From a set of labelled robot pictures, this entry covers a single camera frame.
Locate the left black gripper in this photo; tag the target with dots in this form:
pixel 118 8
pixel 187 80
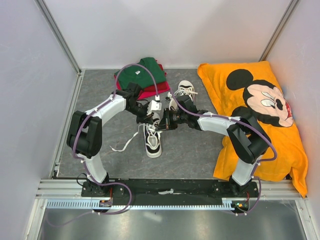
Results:
pixel 148 119

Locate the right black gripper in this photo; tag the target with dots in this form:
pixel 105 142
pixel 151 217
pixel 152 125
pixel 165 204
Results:
pixel 166 123

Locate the white shoelace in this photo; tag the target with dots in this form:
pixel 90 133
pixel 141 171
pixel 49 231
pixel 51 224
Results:
pixel 125 145

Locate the black white sneaker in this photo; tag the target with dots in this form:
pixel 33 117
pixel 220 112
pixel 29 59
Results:
pixel 186 88
pixel 152 138

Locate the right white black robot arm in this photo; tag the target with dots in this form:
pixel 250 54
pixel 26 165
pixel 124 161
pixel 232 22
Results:
pixel 247 137

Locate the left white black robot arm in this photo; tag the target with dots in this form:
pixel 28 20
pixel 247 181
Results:
pixel 85 135

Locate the pink folded t-shirt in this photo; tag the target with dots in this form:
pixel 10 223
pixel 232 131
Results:
pixel 147 95

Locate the dark red folded t-shirt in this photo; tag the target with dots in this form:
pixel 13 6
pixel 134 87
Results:
pixel 160 87

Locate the green folded t-shirt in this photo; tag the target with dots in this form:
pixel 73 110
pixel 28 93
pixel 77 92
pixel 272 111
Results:
pixel 140 75

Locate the black white sneaker tied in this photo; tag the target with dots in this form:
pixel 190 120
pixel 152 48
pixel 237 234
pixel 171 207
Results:
pixel 186 88

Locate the white tape scrap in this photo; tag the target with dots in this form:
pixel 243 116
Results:
pixel 169 192

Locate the orange Mickey Mouse pillow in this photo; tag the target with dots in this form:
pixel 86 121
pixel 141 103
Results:
pixel 239 88

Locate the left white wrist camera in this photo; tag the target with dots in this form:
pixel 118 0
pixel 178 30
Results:
pixel 153 106

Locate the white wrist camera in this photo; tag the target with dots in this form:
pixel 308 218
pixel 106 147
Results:
pixel 172 103
pixel 153 106

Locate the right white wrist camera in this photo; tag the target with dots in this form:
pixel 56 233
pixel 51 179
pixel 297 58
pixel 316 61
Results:
pixel 172 103

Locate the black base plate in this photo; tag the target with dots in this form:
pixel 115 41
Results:
pixel 147 189

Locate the grey slotted cable duct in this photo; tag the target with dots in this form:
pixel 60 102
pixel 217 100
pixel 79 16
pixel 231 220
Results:
pixel 99 204

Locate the left aluminium corner post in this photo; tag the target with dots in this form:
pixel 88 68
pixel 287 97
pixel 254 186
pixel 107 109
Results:
pixel 42 5

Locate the aluminium corner post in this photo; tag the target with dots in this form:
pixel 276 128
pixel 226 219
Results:
pixel 42 5
pixel 279 29

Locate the right aluminium corner post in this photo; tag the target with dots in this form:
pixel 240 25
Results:
pixel 279 29

